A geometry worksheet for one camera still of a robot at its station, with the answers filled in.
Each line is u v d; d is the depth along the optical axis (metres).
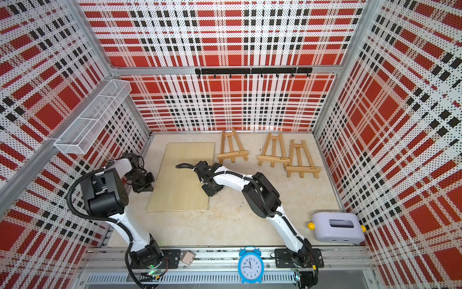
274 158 1.04
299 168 1.02
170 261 0.73
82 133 0.93
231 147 1.14
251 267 0.70
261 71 0.88
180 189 0.95
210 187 0.82
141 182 0.83
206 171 0.71
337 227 0.75
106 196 0.51
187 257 0.73
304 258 0.63
